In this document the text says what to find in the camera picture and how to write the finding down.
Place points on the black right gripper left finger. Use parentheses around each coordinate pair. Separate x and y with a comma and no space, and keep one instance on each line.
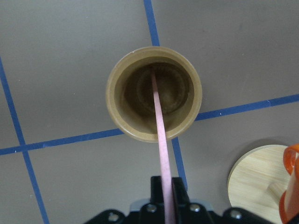
(156,192)

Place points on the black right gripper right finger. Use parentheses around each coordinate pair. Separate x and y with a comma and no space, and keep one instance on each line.
(181,198)

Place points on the pink chopstick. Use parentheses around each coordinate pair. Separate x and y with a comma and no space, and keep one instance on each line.
(169,211)

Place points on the bamboo chopstick holder cup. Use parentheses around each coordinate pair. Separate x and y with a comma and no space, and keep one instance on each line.
(129,94)

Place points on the wooden mug tree stand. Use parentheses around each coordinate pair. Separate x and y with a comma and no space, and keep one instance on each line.
(257,181)

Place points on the orange mug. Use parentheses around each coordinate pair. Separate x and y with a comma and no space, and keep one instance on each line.
(289,201)

